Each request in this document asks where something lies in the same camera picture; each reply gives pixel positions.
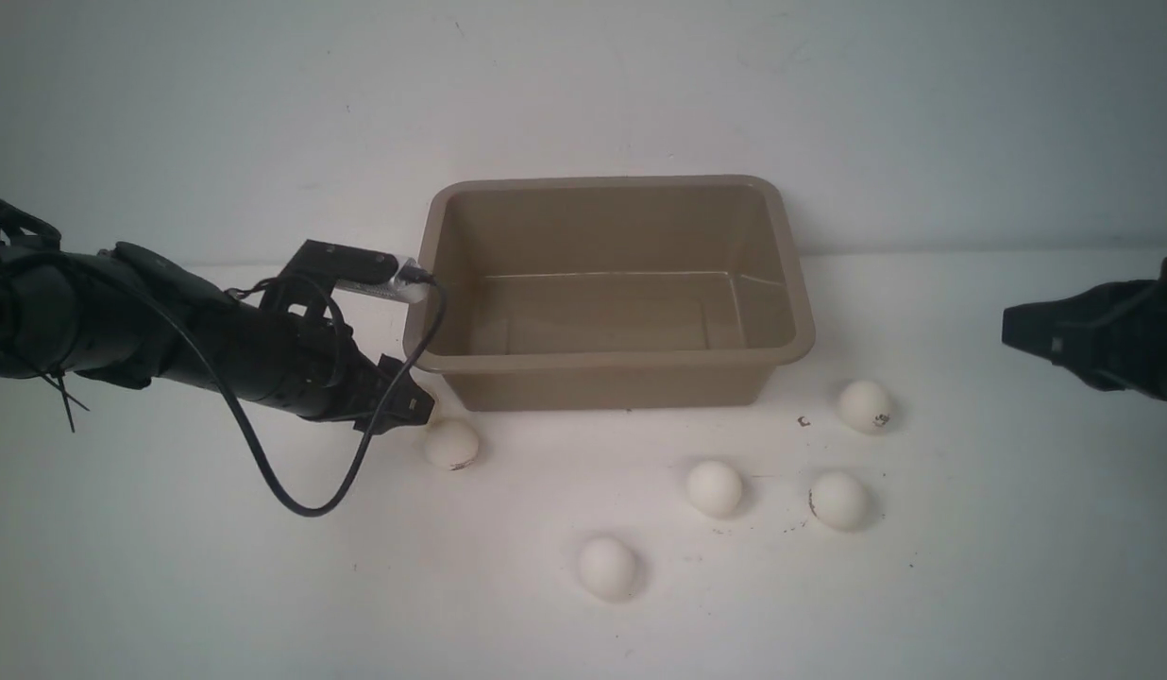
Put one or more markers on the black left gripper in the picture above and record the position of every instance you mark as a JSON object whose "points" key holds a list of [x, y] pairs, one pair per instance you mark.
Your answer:
{"points": [[306, 368]]}

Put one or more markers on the white ball logo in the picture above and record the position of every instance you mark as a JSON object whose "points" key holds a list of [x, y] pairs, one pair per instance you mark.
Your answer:
{"points": [[865, 406]]}

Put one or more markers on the white ball marked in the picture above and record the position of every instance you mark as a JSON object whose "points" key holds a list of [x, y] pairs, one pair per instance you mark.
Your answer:
{"points": [[839, 500]]}

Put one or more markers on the white ball with logo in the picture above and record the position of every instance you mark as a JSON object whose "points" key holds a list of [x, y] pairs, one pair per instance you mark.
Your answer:
{"points": [[451, 444]]}

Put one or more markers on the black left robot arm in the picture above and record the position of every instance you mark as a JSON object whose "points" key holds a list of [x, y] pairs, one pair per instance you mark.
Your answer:
{"points": [[127, 316]]}

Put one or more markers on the tan plastic bin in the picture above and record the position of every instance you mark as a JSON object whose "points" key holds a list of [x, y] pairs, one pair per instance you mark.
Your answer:
{"points": [[614, 293]]}

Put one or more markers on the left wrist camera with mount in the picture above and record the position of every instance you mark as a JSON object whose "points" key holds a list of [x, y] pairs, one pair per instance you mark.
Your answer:
{"points": [[306, 284]]}

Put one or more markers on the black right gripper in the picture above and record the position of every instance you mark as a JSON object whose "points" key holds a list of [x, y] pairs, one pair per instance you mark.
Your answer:
{"points": [[1123, 348]]}

